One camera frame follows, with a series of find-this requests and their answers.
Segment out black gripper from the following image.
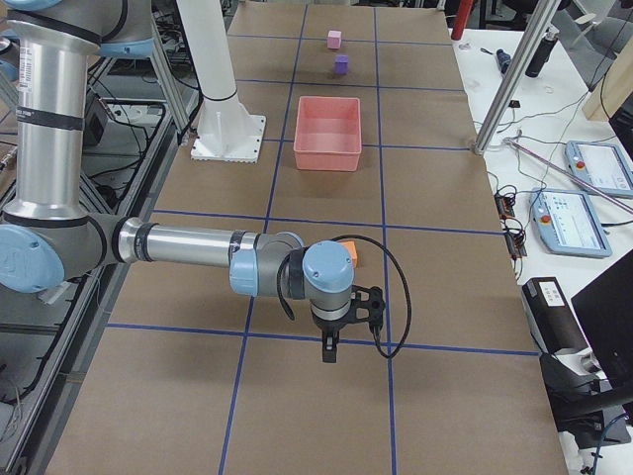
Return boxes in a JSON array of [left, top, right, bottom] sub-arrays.
[[316, 285, 385, 363]]

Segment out orange foam block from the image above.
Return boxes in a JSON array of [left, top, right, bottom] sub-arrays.
[[341, 240, 359, 268]]

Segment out purple foam block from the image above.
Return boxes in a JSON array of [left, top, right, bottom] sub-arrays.
[[334, 54, 349, 75]]

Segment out pink foam block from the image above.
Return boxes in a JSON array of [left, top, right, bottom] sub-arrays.
[[326, 30, 342, 50]]

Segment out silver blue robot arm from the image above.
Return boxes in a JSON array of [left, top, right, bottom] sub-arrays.
[[1, 1, 385, 363]]

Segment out pink plastic bin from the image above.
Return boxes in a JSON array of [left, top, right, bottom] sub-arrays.
[[293, 96, 362, 172]]

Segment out small circuit board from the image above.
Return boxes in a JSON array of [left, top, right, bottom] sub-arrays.
[[494, 192, 527, 260]]

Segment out black box with label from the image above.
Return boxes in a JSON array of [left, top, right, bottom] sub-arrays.
[[521, 277, 588, 356]]

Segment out near blue teach pendant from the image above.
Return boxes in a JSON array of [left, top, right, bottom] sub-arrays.
[[531, 189, 612, 258]]

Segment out blue teach pendant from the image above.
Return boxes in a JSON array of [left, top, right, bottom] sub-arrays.
[[531, 189, 612, 258], [565, 141, 632, 198]]

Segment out black monitor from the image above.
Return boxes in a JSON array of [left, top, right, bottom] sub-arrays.
[[572, 251, 632, 387]]

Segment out metal rod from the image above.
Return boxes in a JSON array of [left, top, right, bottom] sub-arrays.
[[503, 139, 633, 215]]

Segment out far blue teach pendant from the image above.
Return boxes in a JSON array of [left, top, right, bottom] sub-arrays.
[[565, 141, 632, 198]]

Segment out black blue handheld tool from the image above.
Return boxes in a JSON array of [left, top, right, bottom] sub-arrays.
[[496, 48, 511, 75]]

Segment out black water bottle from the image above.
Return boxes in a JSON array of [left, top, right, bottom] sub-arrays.
[[525, 27, 559, 78]]

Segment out red cylinder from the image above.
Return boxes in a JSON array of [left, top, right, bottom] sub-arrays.
[[451, 0, 475, 41]]

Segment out wooden board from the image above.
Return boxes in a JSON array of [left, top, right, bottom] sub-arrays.
[[583, 39, 633, 121]]

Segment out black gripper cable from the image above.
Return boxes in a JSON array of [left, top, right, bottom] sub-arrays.
[[276, 234, 412, 359]]

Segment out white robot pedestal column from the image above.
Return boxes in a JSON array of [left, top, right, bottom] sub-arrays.
[[177, 0, 266, 163]]

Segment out aluminium frame post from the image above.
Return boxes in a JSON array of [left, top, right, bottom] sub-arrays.
[[471, 0, 561, 155]]

